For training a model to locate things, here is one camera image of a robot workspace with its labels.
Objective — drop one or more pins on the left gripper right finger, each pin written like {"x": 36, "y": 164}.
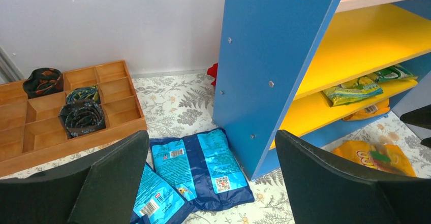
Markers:
{"x": 325, "y": 188}

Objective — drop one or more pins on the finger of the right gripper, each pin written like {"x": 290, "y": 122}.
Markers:
{"x": 419, "y": 117}

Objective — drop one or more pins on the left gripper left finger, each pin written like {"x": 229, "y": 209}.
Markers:
{"x": 98, "y": 188}

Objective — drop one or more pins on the orange mango candy bag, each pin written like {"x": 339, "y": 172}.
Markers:
{"x": 384, "y": 157}

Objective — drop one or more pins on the yellow green Fox's candy bag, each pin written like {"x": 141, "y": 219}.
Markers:
{"x": 353, "y": 91}

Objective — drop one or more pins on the orange candy bag under shelf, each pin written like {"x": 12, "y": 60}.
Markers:
{"x": 371, "y": 111}

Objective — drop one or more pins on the blue candy bag middle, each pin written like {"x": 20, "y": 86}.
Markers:
{"x": 157, "y": 202}

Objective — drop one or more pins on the blue candy bag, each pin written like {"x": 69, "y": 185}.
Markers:
{"x": 157, "y": 202}
{"x": 203, "y": 169}

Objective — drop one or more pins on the blue candy bag right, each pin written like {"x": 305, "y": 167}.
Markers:
{"x": 203, "y": 169}

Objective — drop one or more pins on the blue shelf unit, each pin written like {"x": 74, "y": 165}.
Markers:
{"x": 277, "y": 56}

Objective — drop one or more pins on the red object behind shelf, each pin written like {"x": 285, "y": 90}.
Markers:
{"x": 212, "y": 72}

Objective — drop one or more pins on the black tape roll front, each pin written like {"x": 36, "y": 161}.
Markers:
{"x": 82, "y": 117}

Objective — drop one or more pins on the black tape roll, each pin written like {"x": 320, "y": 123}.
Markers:
{"x": 82, "y": 117}
{"x": 84, "y": 93}
{"x": 43, "y": 81}

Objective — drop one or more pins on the black tape roll middle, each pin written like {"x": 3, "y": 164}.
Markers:
{"x": 84, "y": 93}

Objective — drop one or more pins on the black tape roll back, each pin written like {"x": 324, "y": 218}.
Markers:
{"x": 43, "y": 81}

